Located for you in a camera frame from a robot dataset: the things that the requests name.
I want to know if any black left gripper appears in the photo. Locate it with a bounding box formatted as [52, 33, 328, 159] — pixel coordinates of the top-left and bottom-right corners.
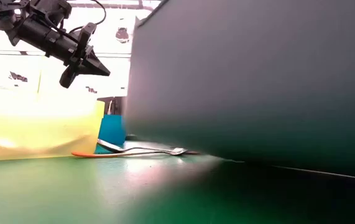
[7, 17, 111, 89]

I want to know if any blue plastic bin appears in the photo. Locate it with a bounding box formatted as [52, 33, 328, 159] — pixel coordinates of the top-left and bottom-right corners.
[95, 114, 127, 155]

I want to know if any yellow-green plastic tray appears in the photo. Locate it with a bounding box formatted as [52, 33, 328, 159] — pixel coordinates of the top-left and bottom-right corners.
[0, 85, 106, 162]

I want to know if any grey-blue plastic bin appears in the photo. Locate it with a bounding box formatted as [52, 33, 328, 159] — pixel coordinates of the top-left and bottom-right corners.
[124, 0, 355, 183]

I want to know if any black ceiling dome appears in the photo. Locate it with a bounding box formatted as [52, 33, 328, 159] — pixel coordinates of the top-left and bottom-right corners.
[115, 27, 131, 44]

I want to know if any silver metal spoon centre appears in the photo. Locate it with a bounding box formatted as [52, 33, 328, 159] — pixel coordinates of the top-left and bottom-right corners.
[96, 138, 201, 156]

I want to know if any green table mat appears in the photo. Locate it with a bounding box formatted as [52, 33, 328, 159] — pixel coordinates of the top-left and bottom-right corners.
[0, 141, 355, 224]

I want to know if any hanging yellow cord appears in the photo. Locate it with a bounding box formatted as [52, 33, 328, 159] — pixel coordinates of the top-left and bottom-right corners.
[36, 55, 43, 94]

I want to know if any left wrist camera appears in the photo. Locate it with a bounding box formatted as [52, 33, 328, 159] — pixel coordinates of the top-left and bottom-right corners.
[29, 0, 73, 24]

